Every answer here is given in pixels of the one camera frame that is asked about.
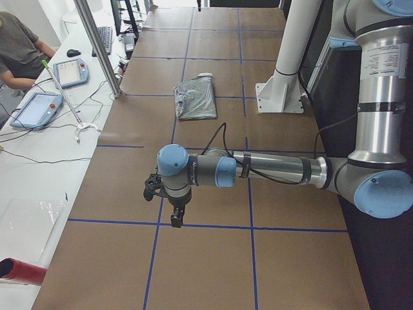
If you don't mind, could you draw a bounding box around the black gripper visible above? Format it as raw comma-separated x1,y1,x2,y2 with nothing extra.
168,190,192,228

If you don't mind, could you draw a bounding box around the striped polo shirt white collar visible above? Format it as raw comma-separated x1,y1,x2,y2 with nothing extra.
173,72,217,121

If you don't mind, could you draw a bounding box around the metal rod with stand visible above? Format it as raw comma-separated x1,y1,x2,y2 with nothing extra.
42,61,101,144

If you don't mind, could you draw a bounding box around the red cylinder bottle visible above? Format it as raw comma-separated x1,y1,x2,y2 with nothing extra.
1,258,47,286

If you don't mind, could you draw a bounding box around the lower teach pendant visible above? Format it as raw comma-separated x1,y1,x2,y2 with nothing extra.
10,92,63,129

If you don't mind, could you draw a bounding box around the teach pendant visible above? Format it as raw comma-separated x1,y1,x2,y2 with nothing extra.
10,92,63,129
53,58,89,89

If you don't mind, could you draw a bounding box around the upper teach pendant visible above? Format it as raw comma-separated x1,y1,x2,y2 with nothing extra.
53,58,89,89

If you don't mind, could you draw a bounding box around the black computer mouse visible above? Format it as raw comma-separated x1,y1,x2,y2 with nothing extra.
66,48,81,57

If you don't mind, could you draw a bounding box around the black keyboard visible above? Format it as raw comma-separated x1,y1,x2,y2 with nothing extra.
97,26,113,55

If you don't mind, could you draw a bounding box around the seated person grey shirt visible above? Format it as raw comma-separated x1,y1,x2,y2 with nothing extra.
1,12,56,90

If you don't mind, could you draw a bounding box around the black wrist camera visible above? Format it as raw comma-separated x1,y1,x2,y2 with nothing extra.
143,167,167,202

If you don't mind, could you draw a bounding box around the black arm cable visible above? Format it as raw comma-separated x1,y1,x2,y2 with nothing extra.
201,121,304,185

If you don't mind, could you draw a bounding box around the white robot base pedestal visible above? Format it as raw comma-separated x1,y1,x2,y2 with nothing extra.
256,0,321,114

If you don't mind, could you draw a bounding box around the aluminium frame post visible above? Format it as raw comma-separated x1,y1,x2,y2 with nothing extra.
74,0,122,98

